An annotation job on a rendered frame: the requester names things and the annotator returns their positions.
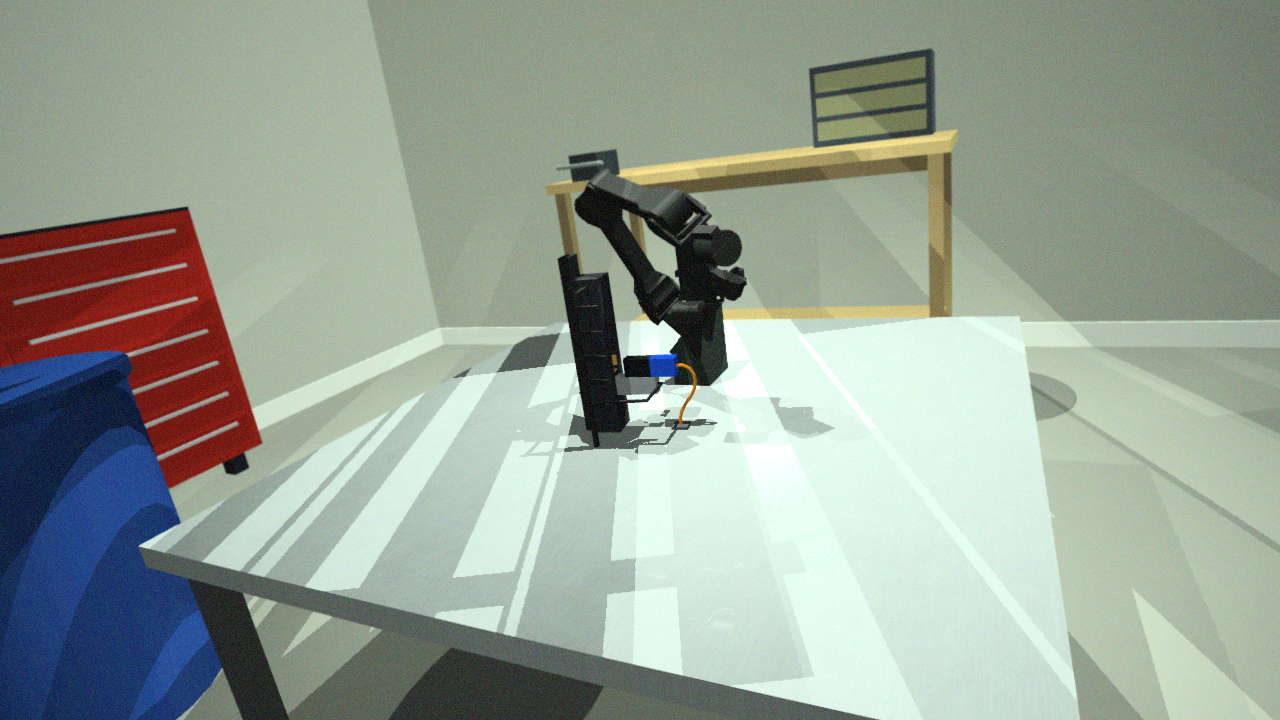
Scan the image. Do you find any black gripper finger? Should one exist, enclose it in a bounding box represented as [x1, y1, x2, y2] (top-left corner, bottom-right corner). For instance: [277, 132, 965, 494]
[672, 318, 710, 357]
[701, 299, 724, 342]

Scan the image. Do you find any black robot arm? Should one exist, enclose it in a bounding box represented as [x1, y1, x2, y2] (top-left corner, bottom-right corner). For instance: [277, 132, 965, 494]
[573, 168, 748, 333]

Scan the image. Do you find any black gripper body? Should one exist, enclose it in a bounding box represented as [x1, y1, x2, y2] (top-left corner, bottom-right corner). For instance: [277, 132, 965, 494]
[667, 263, 724, 324]

